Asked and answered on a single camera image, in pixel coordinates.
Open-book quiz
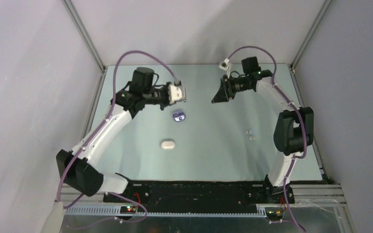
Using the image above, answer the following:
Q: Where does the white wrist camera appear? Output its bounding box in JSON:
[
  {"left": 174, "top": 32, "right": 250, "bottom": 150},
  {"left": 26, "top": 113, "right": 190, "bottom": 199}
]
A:
[
  {"left": 168, "top": 84, "right": 187, "bottom": 105},
  {"left": 219, "top": 58, "right": 232, "bottom": 72}
]

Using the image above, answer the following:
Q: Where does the purple earbud charging case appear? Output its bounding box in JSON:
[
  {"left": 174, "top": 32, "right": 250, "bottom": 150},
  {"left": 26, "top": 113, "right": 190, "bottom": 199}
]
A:
[{"left": 172, "top": 110, "right": 186, "bottom": 122}]

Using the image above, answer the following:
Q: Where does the controller board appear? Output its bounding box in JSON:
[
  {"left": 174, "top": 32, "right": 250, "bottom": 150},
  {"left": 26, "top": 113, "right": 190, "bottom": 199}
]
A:
[
  {"left": 266, "top": 211, "right": 285, "bottom": 224},
  {"left": 119, "top": 205, "right": 138, "bottom": 215}
]

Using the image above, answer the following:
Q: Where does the left aluminium frame post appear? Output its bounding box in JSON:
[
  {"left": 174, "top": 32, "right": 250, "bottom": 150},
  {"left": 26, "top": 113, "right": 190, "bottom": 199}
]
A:
[{"left": 61, "top": 0, "right": 106, "bottom": 75}]

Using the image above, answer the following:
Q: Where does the aluminium frame post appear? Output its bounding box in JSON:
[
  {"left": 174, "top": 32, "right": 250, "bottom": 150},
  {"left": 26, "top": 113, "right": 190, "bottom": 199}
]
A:
[
  {"left": 290, "top": 0, "right": 335, "bottom": 68},
  {"left": 61, "top": 0, "right": 106, "bottom": 75}
]

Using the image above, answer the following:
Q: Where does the white earbud charging case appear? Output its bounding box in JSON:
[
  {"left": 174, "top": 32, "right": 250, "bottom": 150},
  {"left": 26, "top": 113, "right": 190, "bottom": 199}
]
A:
[{"left": 160, "top": 140, "right": 176, "bottom": 150}]

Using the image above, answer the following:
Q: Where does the left controller board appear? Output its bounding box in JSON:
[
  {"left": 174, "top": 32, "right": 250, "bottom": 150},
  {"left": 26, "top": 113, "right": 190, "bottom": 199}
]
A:
[{"left": 119, "top": 205, "right": 138, "bottom": 215}]

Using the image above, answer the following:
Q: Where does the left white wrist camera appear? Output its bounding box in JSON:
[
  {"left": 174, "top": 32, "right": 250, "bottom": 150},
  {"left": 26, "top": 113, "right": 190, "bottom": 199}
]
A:
[{"left": 168, "top": 84, "right": 187, "bottom": 105}]

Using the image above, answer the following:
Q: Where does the right aluminium frame post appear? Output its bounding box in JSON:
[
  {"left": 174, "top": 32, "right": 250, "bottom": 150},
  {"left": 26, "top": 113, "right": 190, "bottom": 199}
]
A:
[{"left": 290, "top": 0, "right": 335, "bottom": 68}]

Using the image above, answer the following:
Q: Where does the right controller board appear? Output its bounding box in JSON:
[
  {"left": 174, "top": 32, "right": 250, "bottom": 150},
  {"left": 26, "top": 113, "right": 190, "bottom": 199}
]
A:
[{"left": 266, "top": 211, "right": 285, "bottom": 224}]

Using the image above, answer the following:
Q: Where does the purple cable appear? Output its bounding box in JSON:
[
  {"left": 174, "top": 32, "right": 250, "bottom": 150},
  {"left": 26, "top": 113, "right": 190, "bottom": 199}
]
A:
[
  {"left": 56, "top": 50, "right": 181, "bottom": 224},
  {"left": 226, "top": 45, "right": 308, "bottom": 233}
]

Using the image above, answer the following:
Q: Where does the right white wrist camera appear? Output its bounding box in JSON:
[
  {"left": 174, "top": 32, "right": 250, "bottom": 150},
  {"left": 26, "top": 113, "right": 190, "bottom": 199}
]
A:
[{"left": 219, "top": 58, "right": 232, "bottom": 72}]

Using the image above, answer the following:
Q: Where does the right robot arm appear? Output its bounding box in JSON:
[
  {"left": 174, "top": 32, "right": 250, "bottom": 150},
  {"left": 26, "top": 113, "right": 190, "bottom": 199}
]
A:
[{"left": 211, "top": 57, "right": 314, "bottom": 203}]

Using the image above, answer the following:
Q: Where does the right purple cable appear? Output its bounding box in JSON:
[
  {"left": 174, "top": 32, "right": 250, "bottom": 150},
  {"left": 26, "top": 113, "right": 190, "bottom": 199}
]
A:
[{"left": 226, "top": 45, "right": 308, "bottom": 233}]

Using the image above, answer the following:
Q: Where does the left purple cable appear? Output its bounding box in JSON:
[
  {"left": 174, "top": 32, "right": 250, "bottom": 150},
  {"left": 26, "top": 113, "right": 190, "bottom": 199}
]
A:
[{"left": 56, "top": 50, "right": 181, "bottom": 224}]

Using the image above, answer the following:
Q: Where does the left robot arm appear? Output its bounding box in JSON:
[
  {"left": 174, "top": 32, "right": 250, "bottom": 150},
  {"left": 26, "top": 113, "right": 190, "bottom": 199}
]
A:
[{"left": 56, "top": 67, "right": 185, "bottom": 202}]

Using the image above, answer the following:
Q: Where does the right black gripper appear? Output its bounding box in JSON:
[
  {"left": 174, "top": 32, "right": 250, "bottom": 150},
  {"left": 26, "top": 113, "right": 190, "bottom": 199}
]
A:
[{"left": 212, "top": 74, "right": 252, "bottom": 103}]

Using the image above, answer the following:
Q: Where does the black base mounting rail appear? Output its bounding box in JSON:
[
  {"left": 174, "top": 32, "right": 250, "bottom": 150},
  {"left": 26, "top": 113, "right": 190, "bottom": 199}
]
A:
[{"left": 104, "top": 175, "right": 295, "bottom": 214}]

